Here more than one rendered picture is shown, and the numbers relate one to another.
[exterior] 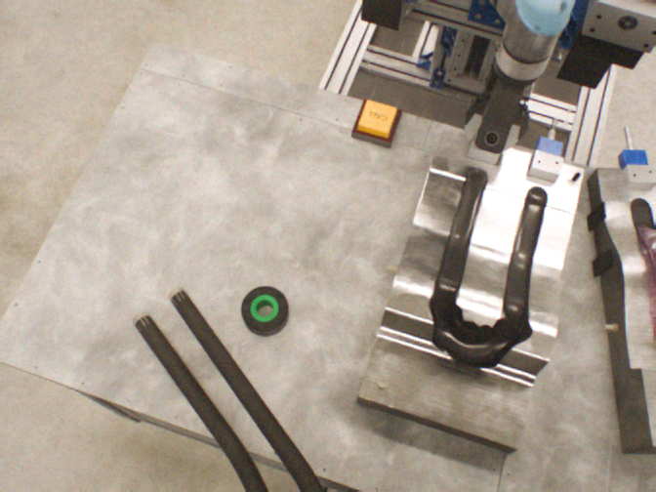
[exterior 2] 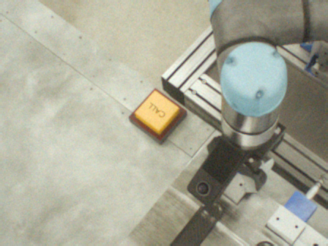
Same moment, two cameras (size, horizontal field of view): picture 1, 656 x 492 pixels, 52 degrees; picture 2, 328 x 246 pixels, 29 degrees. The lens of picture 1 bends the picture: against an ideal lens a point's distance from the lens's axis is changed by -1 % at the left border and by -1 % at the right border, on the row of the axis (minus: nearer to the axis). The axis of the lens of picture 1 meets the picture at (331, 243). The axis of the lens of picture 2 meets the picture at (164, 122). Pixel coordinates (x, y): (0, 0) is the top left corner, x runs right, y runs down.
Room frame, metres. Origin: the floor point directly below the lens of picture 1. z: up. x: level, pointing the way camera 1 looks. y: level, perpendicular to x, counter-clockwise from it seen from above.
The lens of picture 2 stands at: (0.30, -0.35, 1.91)
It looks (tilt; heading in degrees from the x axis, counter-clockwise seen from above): 66 degrees down; 31
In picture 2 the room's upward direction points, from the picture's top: 9 degrees counter-clockwise
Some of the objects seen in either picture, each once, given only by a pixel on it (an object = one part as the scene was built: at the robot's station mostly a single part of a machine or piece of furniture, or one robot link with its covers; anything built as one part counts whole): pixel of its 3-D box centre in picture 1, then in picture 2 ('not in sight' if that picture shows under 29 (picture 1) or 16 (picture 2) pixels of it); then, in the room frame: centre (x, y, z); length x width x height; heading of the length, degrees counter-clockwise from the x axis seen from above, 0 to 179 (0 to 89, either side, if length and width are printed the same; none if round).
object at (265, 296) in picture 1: (265, 310); not in sight; (0.34, 0.11, 0.82); 0.08 x 0.08 x 0.04
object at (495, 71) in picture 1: (511, 82); (249, 135); (0.65, -0.28, 1.05); 0.09 x 0.08 x 0.12; 163
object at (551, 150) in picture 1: (549, 147); (302, 204); (0.64, -0.39, 0.89); 0.13 x 0.05 x 0.05; 163
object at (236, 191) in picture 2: (490, 130); (248, 165); (0.67, -0.28, 0.89); 0.13 x 0.05 x 0.05; 163
